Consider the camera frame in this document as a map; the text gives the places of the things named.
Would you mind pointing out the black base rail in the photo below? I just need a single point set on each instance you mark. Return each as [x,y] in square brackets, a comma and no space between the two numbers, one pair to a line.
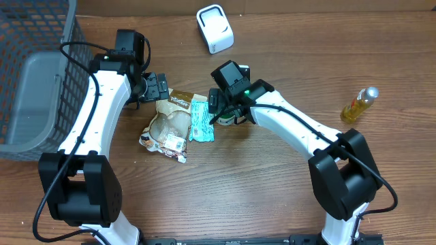
[231,241]

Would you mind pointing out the mint green snack packet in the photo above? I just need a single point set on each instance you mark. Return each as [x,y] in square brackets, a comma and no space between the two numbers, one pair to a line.
[201,130]

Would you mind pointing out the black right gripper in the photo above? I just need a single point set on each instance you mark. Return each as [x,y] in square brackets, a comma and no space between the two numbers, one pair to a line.
[221,102]

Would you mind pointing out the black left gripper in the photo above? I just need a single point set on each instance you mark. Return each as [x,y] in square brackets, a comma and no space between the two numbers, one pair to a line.
[152,92]

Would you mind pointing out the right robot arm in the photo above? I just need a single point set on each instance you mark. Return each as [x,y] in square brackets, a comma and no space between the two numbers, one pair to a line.
[344,176]

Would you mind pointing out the yellow liquid bottle grey cap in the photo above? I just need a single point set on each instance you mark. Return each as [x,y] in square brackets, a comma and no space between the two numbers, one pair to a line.
[359,104]

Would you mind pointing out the dark grey mesh basket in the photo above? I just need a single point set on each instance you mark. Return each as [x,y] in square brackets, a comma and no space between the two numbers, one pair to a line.
[41,91]

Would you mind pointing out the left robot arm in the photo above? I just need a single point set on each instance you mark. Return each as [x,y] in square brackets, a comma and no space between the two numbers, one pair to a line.
[81,191]

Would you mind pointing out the white barcode scanner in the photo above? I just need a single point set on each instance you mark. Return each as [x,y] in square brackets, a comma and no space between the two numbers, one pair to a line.
[215,28]

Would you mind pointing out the brown printed snack pouch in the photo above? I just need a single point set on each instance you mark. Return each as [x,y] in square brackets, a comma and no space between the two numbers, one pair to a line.
[167,132]

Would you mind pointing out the green white Knorr container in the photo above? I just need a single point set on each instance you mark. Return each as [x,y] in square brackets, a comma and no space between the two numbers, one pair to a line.
[226,120]

